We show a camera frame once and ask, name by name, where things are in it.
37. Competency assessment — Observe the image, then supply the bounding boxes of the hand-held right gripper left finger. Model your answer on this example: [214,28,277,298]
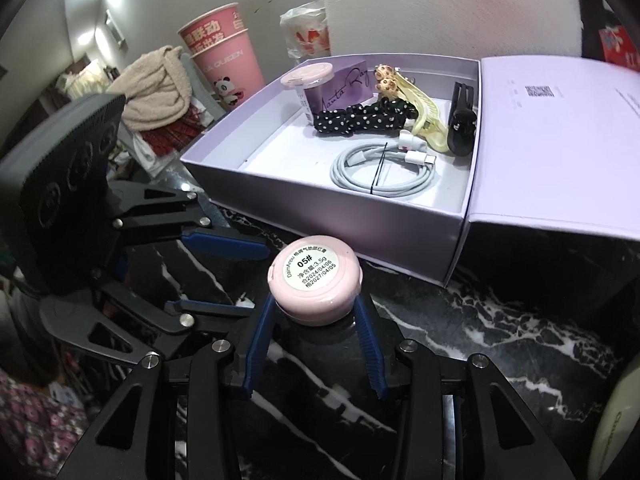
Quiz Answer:
[65,292,278,480]

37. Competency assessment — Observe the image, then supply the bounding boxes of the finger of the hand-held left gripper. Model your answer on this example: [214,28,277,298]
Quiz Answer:
[39,267,253,367]
[107,182,273,263]

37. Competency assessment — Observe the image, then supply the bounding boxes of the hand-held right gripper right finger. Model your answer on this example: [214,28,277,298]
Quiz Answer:
[350,292,563,480]

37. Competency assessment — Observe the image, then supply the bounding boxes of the pink round compact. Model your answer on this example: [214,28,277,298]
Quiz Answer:
[267,234,363,326]

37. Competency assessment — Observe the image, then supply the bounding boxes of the lavender gift box with lid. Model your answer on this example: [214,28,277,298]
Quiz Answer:
[180,55,640,288]

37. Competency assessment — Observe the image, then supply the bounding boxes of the white charging cable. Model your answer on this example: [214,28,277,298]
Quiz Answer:
[330,130,438,200]

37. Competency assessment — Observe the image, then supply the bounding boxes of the black polka dot scrunchie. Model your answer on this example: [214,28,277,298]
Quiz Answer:
[314,97,418,140]

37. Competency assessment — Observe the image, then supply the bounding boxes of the pale pink compact with clasp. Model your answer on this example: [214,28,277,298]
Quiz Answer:
[280,62,336,88]

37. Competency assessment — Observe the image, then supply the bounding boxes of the purple perfume box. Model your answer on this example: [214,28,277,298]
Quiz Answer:
[297,57,373,125]

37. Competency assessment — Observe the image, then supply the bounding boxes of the bear ornament hair clip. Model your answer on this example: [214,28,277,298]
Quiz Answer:
[372,62,403,98]

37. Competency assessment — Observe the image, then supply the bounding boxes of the pale yellow hair claw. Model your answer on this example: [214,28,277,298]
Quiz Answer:
[395,72,451,153]

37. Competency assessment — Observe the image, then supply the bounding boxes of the black hair clip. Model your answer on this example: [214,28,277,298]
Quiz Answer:
[445,80,478,156]

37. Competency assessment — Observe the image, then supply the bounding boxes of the red plaid cloth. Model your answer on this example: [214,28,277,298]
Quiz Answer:
[140,105,208,158]

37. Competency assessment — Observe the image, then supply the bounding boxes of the beige fleece blanket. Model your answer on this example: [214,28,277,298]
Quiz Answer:
[107,45,193,133]

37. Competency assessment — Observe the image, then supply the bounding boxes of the thin black band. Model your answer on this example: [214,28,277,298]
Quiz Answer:
[372,142,391,193]

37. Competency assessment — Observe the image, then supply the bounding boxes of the pink paper cup with panda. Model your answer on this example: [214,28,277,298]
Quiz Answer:
[189,29,266,113]

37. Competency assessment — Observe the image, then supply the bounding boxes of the purple floral clothing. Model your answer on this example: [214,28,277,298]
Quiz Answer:
[0,367,96,480]

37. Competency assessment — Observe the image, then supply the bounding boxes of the plastic bag with drink cup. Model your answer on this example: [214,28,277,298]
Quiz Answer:
[279,0,332,68]

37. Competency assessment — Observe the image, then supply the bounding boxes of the cream cartoon dog water bottle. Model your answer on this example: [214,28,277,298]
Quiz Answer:
[587,360,640,480]

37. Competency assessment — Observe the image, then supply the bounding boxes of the white foam sheet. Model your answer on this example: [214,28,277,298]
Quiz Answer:
[315,0,586,61]

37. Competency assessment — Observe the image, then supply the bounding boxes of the red printed packet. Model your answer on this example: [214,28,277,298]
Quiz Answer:
[597,24,640,72]

